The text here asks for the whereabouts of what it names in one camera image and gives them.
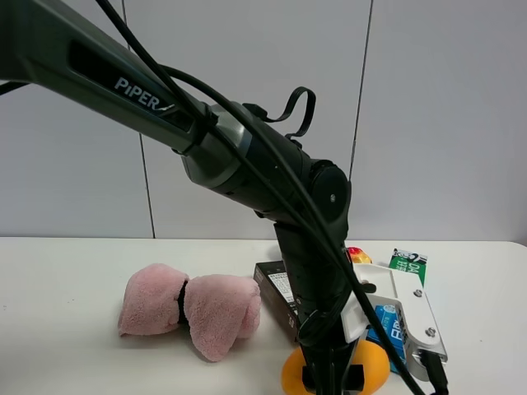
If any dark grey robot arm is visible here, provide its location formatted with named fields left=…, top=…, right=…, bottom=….
left=1, top=1, right=361, bottom=394

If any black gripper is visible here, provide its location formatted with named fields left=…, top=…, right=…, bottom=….
left=274, top=223, right=362, bottom=394

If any pink fluffy towel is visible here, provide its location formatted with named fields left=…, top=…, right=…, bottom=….
left=118, top=263, right=262, bottom=362

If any orange mango toy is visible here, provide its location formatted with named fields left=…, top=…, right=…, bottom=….
left=281, top=339, right=390, bottom=394

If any green blue toothpaste box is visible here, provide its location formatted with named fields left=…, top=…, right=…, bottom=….
left=355, top=249, right=437, bottom=375

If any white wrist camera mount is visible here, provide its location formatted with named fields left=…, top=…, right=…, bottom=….
left=340, top=263, right=449, bottom=383

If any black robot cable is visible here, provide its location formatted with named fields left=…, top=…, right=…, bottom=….
left=94, top=0, right=450, bottom=395

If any black rectangular box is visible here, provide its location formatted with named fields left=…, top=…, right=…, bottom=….
left=253, top=261, right=299, bottom=342

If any red yellow strawberry toy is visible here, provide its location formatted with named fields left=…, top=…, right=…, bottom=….
left=347, top=247, right=372, bottom=264

